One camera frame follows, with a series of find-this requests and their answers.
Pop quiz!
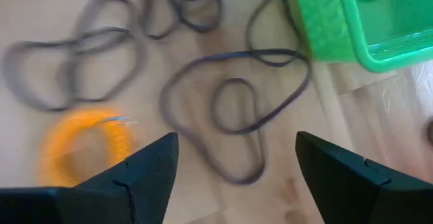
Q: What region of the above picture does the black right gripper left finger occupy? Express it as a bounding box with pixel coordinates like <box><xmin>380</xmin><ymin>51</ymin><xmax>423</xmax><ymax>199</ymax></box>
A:
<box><xmin>0</xmin><ymin>132</ymin><xmax>179</xmax><ymax>224</ymax></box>

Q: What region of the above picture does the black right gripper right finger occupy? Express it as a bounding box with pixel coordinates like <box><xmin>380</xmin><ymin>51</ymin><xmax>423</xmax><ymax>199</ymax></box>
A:
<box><xmin>296</xmin><ymin>131</ymin><xmax>433</xmax><ymax>224</ymax></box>

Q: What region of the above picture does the orange coil wristband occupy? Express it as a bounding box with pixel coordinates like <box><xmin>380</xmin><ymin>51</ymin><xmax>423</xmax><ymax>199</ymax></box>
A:
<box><xmin>36</xmin><ymin>107</ymin><xmax>137</xmax><ymax>188</ymax></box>

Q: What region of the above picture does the green plastic basket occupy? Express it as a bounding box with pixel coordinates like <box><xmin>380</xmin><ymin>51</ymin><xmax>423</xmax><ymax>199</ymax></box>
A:
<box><xmin>281</xmin><ymin>0</ymin><xmax>433</xmax><ymax>74</ymax></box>

